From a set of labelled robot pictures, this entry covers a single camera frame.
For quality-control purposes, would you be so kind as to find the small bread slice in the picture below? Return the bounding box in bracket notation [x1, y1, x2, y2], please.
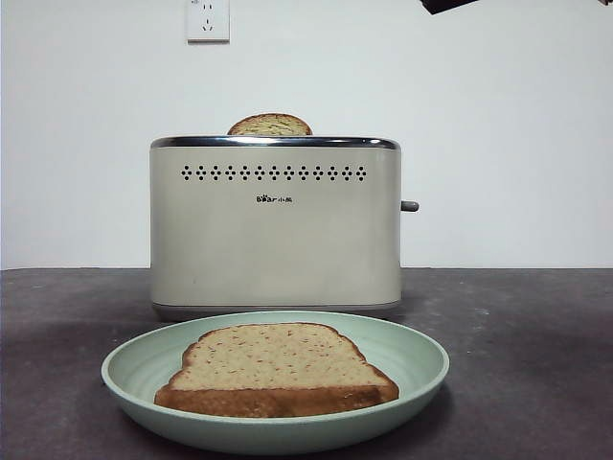
[226, 113, 314, 137]

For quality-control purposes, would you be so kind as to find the pale green round plate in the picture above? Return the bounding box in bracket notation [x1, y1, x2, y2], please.
[100, 310, 451, 456]

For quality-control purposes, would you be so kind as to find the white wall socket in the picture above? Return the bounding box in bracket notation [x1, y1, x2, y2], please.
[186, 0, 231, 44]

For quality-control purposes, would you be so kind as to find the large sliced bread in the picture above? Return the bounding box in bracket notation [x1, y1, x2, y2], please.
[152, 323, 400, 419]

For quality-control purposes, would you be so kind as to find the cream two-slot toaster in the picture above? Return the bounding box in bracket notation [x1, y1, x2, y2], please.
[148, 135, 403, 322]

